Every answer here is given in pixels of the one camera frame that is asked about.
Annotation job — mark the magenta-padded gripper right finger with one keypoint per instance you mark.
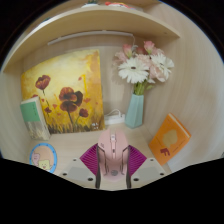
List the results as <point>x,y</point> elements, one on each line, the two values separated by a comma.
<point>145,171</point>

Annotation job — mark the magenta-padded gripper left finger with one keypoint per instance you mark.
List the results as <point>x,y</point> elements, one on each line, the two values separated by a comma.
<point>81,171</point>

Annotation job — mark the pink computer mouse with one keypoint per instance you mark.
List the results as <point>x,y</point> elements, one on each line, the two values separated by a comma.
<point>112,156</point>

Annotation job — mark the round blue-rimmed mouse pad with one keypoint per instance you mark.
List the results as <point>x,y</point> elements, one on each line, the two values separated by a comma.
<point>43,157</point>

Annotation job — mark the orange book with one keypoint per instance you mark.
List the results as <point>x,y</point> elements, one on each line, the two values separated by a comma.
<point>170,138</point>

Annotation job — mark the white power strip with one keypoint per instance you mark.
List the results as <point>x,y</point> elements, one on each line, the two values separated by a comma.
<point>115,119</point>

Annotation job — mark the teal faceted vase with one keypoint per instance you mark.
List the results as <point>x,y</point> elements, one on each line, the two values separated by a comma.
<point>134,111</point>

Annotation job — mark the green book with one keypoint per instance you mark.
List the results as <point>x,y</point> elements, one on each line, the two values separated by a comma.
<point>33,116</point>

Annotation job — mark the yellow poppy painting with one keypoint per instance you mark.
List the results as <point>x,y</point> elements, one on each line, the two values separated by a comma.
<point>65,86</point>

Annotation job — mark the pink and white flower bouquet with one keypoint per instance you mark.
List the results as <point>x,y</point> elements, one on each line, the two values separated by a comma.
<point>140,68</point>

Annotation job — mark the light wooden shelf board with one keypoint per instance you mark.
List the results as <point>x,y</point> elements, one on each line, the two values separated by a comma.
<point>90,21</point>

